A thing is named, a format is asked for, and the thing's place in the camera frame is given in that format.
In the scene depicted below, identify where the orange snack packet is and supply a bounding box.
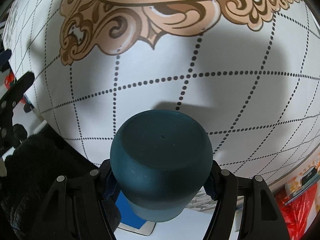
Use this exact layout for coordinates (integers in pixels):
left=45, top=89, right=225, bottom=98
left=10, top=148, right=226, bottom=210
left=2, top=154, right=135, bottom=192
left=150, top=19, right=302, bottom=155
left=285, top=154, right=319, bottom=198

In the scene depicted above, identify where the orange plastic bag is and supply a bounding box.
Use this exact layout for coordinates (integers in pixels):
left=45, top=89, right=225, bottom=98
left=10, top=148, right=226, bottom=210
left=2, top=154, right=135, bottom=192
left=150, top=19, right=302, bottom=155
left=274, top=183, right=319, bottom=239

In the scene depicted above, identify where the blue floor mat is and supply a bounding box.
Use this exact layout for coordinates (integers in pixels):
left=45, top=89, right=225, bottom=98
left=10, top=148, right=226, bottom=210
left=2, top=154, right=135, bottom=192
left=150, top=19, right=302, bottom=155
left=116, top=191, right=146, bottom=229

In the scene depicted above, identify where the dark teal cup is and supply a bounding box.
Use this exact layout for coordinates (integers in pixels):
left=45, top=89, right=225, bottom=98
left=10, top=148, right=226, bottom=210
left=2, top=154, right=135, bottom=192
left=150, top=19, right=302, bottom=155
left=110, top=110, right=213, bottom=222

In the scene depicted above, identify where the floral diamond pattern tablecloth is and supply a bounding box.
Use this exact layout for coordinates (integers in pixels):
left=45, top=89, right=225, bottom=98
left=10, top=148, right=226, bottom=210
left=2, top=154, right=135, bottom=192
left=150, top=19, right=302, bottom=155
left=3, top=0, right=319, bottom=188

